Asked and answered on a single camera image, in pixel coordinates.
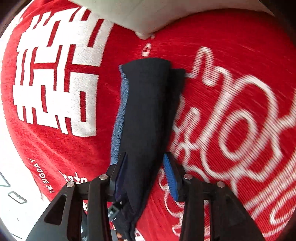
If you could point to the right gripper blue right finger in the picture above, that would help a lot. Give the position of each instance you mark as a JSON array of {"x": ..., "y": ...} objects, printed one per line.
[{"x": 229, "y": 220}]

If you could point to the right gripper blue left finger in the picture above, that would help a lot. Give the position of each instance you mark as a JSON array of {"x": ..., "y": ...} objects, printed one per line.
[{"x": 62, "y": 219}]

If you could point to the black pants with patterned trim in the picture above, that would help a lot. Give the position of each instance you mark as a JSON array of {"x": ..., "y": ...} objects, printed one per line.
[{"x": 149, "y": 98}]

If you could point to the red bedspread with white characters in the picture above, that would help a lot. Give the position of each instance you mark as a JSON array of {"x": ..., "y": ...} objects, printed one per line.
[{"x": 235, "y": 122}]

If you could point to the beige pillow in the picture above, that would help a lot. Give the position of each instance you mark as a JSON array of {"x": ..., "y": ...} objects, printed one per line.
[{"x": 146, "y": 17}]

